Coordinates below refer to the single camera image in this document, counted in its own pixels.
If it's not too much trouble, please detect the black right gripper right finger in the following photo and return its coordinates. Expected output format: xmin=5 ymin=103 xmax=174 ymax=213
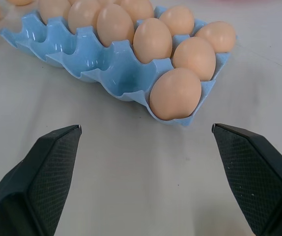
xmin=211 ymin=123 xmax=282 ymax=236

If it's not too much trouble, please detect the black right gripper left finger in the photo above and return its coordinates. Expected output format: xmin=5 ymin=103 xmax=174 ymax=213
xmin=0 ymin=124 xmax=83 ymax=236

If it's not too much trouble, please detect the blue plastic egg tray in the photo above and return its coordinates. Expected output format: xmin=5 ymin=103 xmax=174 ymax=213
xmin=0 ymin=5 xmax=239 ymax=127

